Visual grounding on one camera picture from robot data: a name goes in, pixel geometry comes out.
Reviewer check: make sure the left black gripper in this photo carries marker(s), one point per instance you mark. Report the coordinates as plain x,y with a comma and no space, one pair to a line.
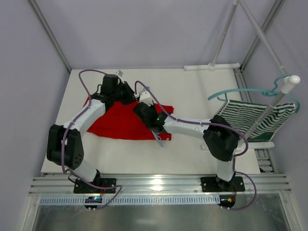
128,92

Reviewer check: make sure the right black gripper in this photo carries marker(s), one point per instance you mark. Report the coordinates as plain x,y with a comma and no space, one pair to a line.
141,109

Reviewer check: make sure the red trousers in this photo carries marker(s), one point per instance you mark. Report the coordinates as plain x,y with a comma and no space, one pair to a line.
120,122

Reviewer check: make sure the light blue hanger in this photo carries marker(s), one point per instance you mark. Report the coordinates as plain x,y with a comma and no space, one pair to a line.
158,139

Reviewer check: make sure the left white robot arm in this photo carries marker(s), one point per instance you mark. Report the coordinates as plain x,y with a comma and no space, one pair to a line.
65,147

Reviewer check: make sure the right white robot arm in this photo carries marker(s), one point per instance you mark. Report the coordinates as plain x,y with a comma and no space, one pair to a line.
220,140

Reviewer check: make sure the teal hanger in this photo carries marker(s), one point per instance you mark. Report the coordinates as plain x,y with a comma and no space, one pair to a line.
289,83

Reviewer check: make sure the green white striped garment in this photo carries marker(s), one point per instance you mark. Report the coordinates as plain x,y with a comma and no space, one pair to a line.
242,115

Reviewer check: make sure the white clothes rack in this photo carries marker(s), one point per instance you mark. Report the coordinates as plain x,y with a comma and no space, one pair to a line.
288,24

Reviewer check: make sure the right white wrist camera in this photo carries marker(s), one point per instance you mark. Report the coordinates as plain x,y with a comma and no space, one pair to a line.
144,97

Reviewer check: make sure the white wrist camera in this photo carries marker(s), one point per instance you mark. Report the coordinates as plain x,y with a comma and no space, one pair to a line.
119,73
144,97

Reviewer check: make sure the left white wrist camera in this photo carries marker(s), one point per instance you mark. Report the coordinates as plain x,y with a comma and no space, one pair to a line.
119,73

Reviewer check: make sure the slotted cable duct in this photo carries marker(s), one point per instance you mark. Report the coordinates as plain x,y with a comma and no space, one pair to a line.
131,200

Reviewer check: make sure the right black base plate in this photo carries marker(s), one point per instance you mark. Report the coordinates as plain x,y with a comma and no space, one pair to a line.
214,184

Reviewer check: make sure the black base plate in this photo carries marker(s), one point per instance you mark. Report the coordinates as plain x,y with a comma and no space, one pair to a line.
214,184
82,188

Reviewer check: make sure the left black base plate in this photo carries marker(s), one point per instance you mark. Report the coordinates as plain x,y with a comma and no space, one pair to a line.
82,188

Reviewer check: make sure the aluminium mounting rail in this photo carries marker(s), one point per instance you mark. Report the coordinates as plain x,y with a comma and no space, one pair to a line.
142,184

